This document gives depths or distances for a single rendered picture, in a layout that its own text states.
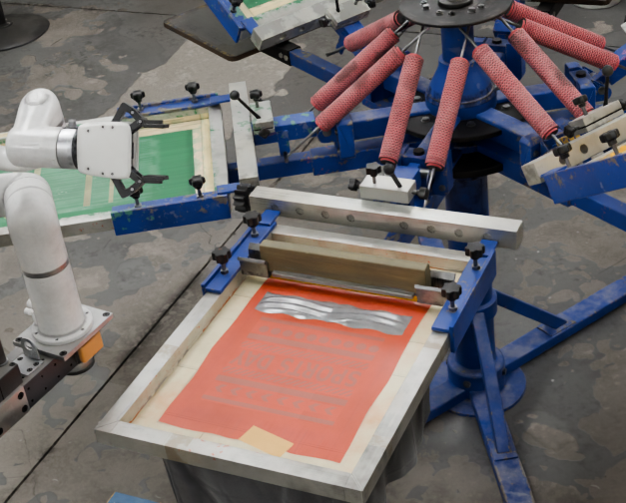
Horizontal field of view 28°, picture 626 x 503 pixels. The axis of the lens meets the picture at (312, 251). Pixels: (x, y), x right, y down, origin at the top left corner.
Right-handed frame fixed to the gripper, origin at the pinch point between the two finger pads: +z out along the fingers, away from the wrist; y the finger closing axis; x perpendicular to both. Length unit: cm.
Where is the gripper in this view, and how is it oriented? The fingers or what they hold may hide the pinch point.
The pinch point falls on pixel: (161, 152)
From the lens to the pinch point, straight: 223.9
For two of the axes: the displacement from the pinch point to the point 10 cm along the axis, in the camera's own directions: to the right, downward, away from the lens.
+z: 9.8, 0.5, -2.1
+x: -2.1, 1.3, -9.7
